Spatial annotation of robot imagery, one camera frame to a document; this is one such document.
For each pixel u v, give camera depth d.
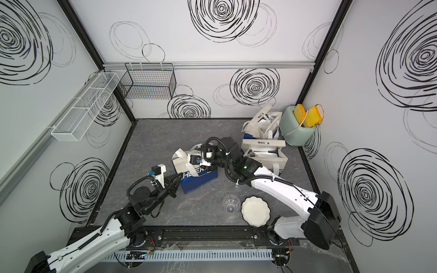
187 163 0.71
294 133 0.97
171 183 0.69
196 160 0.56
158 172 0.65
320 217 0.39
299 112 0.96
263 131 0.79
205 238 0.75
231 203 0.83
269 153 0.84
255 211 0.80
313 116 0.96
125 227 0.56
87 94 0.80
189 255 0.96
